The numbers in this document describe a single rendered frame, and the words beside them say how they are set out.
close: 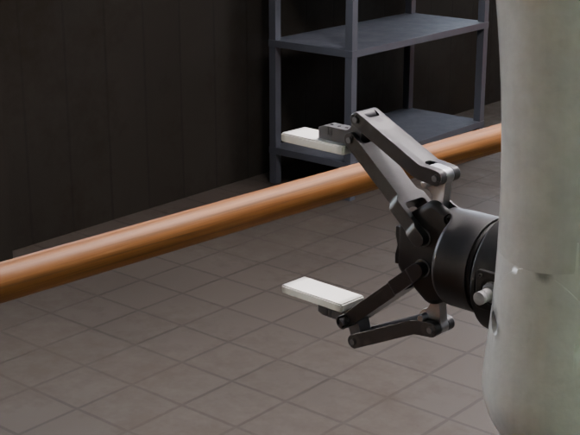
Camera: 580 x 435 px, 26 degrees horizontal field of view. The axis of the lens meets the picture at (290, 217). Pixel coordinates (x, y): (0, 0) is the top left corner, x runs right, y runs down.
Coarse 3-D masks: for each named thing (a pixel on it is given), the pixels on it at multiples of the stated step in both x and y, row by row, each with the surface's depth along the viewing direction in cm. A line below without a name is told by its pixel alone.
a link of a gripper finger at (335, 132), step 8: (368, 112) 100; (320, 128) 103; (328, 128) 102; (336, 128) 102; (344, 128) 102; (352, 128) 101; (320, 136) 103; (328, 136) 103; (336, 136) 102; (360, 136) 100
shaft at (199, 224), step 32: (448, 160) 130; (256, 192) 112; (288, 192) 114; (320, 192) 116; (352, 192) 120; (160, 224) 103; (192, 224) 105; (224, 224) 108; (256, 224) 111; (32, 256) 95; (64, 256) 96; (96, 256) 98; (128, 256) 101; (0, 288) 92; (32, 288) 94
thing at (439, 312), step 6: (432, 306) 99; (438, 306) 99; (444, 306) 99; (420, 312) 100; (426, 312) 100; (432, 312) 99; (438, 312) 99; (444, 312) 99; (420, 318) 99; (426, 318) 100; (432, 318) 100; (438, 318) 99; (444, 318) 99; (444, 324) 99; (444, 330) 99
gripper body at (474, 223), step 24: (432, 216) 96; (456, 216) 95; (480, 216) 94; (408, 240) 99; (432, 240) 97; (456, 240) 93; (480, 240) 92; (408, 264) 99; (432, 264) 94; (456, 264) 93; (432, 288) 98; (456, 288) 93
